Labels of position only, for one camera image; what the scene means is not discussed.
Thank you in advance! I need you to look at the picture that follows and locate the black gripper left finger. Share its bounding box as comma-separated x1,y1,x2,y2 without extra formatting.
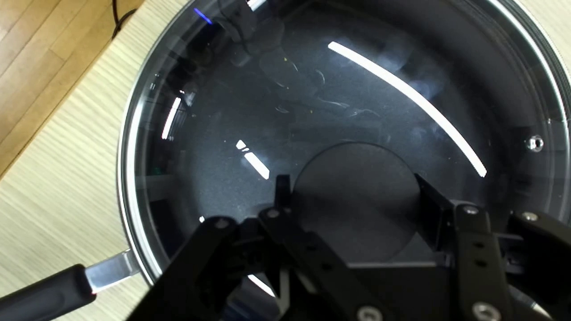
124,173,388,321

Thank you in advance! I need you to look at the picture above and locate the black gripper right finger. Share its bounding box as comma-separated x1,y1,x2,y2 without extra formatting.
413,173,571,321

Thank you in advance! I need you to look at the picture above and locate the glass lid with black knob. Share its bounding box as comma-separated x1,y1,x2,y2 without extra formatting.
115,0,571,321

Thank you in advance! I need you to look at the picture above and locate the black frying pan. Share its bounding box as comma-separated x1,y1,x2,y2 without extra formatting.
0,0,571,321

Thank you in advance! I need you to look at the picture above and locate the black floor cable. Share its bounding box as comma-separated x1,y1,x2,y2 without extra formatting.
108,0,142,39

